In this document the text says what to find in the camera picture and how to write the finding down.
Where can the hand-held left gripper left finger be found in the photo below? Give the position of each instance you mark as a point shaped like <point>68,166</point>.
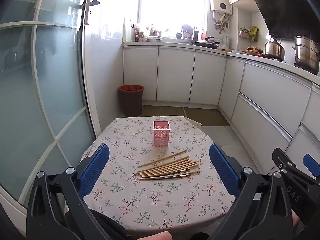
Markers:
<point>95,170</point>

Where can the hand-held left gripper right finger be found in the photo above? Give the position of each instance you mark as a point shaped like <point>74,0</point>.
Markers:
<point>223,171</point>

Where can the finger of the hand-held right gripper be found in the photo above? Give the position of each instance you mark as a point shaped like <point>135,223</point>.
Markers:
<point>283,161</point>
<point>311,166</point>

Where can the dark brown chopstick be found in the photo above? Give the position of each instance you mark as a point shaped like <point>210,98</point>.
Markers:
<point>165,177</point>
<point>176,172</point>

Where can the pile of wooden chopsticks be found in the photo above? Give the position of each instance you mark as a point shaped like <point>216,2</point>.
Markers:
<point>165,166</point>

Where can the pink perforated utensil holder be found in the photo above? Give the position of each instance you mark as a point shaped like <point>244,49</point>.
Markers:
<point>161,135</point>

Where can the person's right hand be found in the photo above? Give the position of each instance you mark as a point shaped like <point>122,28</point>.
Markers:
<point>296,220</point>

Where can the floral tablecloth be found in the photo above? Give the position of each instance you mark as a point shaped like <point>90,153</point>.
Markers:
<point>140,200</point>

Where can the brown floor mat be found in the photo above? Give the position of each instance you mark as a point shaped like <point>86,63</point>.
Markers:
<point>207,117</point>
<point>162,111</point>

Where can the white drawer base cabinet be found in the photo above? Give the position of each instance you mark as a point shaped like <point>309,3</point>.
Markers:
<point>275,105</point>

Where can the person's dark clothing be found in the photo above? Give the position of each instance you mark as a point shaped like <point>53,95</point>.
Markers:
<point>107,226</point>

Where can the brown trash bin red bag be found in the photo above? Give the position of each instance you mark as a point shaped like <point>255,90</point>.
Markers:
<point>130,100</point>

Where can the person's leg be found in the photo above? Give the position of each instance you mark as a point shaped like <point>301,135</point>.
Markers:
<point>162,236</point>

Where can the frosted glass sliding door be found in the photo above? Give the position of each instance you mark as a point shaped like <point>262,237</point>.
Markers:
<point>37,92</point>

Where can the white hinged-door base cabinet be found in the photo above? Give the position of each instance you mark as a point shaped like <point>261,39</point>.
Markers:
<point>175,75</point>

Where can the steel steamer pot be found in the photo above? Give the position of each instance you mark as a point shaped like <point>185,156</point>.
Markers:
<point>307,52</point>

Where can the steel kettle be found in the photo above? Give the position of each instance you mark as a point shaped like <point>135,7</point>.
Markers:
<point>274,48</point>

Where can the woven basket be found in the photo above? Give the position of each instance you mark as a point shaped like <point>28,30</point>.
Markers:
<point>253,50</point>

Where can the white plate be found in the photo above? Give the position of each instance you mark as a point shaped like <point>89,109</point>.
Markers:
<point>238,51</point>

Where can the black frying pan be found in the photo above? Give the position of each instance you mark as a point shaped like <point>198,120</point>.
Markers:
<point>207,43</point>

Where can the white jug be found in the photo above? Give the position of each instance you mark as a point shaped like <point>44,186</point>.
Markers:
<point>226,42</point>

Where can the yellow bag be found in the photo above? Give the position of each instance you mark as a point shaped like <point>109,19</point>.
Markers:
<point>254,33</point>

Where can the dark knife block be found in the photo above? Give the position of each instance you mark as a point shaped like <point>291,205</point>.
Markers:
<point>196,35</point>

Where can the red bottle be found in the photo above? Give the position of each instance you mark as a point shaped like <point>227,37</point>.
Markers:
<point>203,33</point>

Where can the metal basin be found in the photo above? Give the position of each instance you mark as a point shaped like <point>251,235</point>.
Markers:
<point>154,39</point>

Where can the white cutting board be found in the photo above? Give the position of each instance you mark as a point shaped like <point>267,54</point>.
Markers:
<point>128,30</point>

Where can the black range hood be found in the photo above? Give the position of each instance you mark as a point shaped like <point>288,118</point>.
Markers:
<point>287,7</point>

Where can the kitchen window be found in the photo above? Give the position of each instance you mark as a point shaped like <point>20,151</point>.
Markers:
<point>172,5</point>

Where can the wall spice rack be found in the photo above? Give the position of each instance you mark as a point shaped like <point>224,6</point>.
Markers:
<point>244,33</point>

